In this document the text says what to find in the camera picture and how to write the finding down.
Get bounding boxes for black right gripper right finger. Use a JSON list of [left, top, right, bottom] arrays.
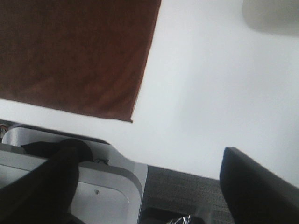
[[220, 147, 299, 224]]

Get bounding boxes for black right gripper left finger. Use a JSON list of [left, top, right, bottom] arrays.
[[0, 139, 81, 224]]

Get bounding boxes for brown towel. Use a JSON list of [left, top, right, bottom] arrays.
[[0, 0, 161, 122]]

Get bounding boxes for white grey robot base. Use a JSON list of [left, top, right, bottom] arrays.
[[0, 125, 148, 224]]

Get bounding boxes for beige bin with grey rim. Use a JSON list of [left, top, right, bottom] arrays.
[[242, 0, 299, 37]]

